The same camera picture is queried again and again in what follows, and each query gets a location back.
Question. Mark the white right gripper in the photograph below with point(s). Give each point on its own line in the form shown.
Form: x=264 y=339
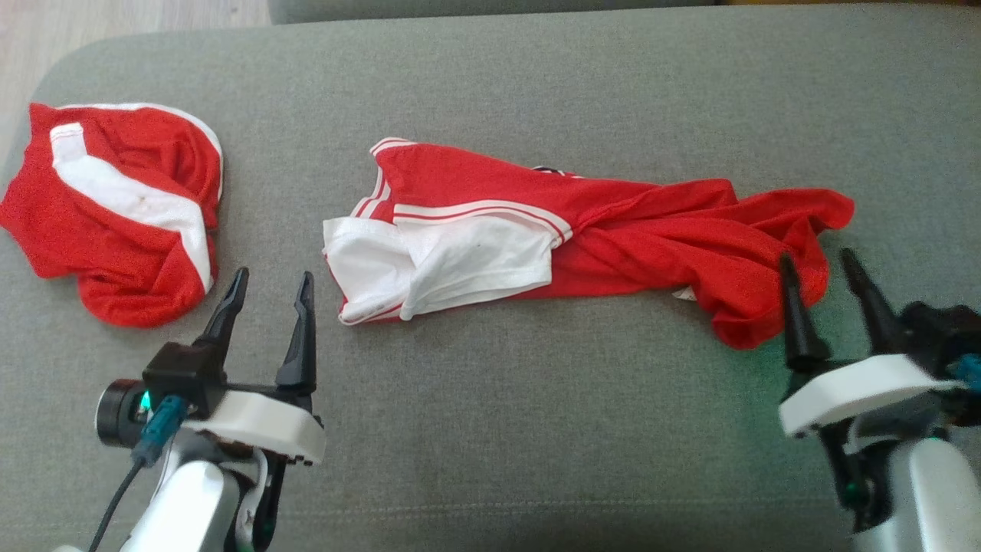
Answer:
x=858 y=391

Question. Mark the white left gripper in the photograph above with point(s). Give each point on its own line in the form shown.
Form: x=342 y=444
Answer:
x=268 y=425

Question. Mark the red white-striped sports shorts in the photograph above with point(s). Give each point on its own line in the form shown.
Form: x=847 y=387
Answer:
x=138 y=268

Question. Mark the red white-sleeved sports shirt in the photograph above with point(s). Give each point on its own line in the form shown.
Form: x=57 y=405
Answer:
x=651 y=238

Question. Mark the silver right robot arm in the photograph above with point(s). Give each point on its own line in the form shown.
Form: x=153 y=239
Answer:
x=927 y=491

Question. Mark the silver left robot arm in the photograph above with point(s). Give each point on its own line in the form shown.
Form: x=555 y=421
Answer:
x=184 y=506

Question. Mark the large grey sofa seat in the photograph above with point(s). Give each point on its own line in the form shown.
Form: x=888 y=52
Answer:
x=490 y=429

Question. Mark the grey sofa cushion section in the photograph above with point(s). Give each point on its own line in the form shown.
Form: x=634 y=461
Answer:
x=460 y=8

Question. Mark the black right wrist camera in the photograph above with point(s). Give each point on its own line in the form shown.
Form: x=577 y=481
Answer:
x=943 y=330

